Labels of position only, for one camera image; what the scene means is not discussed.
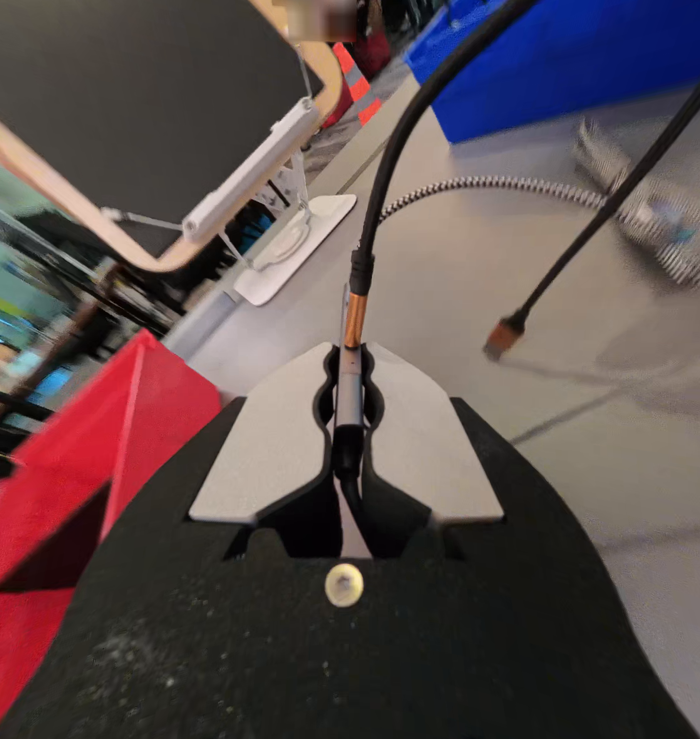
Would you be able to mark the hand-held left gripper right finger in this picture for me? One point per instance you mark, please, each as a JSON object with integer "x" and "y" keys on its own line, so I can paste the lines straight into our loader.
{"x": 431, "y": 456}

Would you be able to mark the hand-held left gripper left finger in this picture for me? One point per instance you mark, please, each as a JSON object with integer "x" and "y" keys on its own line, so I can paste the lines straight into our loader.
{"x": 269, "y": 456}

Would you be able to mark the grey usb hub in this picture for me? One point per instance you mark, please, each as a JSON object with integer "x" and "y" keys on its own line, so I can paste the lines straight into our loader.
{"x": 350, "y": 398}

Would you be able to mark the red plastic bin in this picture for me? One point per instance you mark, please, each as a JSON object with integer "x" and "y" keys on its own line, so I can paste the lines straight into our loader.
{"x": 153, "y": 392}

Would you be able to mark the blue plastic bin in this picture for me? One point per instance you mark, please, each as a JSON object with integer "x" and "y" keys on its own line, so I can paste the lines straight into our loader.
{"x": 558, "y": 69}

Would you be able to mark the orange traffic cone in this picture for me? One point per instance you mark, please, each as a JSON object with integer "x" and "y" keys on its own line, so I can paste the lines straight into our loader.
{"x": 358, "y": 86}

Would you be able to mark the black board on white stand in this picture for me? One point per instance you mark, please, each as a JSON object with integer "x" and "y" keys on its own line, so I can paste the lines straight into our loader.
{"x": 125, "y": 86}

